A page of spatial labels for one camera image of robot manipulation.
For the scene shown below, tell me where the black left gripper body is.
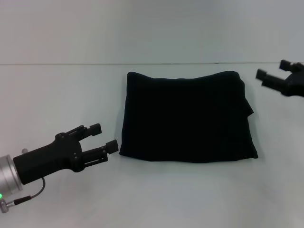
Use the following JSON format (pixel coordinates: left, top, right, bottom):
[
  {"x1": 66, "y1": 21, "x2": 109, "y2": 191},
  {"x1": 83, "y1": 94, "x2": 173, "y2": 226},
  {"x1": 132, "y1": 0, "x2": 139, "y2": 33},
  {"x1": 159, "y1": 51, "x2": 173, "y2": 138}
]
[{"x1": 13, "y1": 132, "x2": 84, "y2": 186}]

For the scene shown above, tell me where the black shirt with FREE print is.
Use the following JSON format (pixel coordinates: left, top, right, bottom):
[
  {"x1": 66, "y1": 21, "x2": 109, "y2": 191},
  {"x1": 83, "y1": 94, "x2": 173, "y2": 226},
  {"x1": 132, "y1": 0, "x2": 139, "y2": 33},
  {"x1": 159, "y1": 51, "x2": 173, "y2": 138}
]
[{"x1": 118, "y1": 70, "x2": 259, "y2": 164}]

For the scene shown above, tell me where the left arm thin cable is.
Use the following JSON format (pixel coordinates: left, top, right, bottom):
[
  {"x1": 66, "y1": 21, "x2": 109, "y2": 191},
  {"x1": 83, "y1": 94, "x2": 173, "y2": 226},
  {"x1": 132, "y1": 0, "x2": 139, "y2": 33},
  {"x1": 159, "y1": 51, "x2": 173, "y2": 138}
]
[{"x1": 13, "y1": 177, "x2": 46, "y2": 205}]

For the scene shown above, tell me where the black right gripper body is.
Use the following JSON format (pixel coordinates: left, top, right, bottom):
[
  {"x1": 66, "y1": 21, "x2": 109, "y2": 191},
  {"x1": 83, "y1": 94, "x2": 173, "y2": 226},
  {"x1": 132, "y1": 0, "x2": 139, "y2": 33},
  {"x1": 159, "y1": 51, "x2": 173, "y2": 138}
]
[{"x1": 283, "y1": 62, "x2": 304, "y2": 98}]

